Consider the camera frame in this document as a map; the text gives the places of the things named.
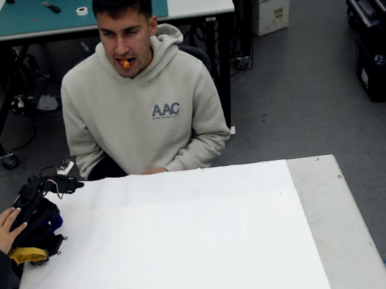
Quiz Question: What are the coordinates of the black camera cable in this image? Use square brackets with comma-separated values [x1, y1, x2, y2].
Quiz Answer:
[38, 164, 59, 178]

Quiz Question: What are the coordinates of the white paper sheet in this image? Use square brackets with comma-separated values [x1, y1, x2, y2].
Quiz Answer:
[0, 155, 333, 289]

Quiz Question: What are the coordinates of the green cutting mat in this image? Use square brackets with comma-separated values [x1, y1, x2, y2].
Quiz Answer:
[0, 0, 170, 38]

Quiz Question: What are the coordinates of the black hand tool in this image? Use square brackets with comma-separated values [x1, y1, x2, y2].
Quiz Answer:
[41, 0, 63, 15]

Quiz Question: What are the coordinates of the man in beige hoodie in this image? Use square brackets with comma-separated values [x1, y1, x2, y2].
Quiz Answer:
[50, 0, 235, 184]

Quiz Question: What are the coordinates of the yellow clamp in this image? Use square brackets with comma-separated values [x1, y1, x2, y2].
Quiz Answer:
[9, 244, 51, 269]

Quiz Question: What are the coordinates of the black storage bin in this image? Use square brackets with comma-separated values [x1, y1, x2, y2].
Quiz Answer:
[352, 32, 386, 106]

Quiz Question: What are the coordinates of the white wrist camera board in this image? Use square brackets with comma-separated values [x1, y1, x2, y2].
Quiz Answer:
[55, 159, 76, 176]

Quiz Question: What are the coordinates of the black office chair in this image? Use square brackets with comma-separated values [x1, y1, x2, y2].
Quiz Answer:
[179, 42, 214, 84]

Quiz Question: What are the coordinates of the red white servo wire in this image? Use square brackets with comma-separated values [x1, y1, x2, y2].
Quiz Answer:
[46, 177, 65, 202]

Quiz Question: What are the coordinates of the white cardboard box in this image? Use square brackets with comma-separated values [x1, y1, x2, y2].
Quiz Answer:
[250, 0, 298, 38]

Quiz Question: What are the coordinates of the man's bare hand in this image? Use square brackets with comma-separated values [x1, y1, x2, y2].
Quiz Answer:
[139, 166, 168, 176]

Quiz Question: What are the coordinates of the grey workbench with black legs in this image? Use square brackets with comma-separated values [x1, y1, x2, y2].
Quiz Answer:
[0, 0, 251, 171]

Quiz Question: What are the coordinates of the white crumpled rag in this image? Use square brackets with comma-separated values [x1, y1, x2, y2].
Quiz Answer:
[34, 93, 60, 113]

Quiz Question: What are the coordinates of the grey caster wheel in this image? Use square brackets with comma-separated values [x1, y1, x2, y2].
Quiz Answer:
[0, 151, 21, 171]

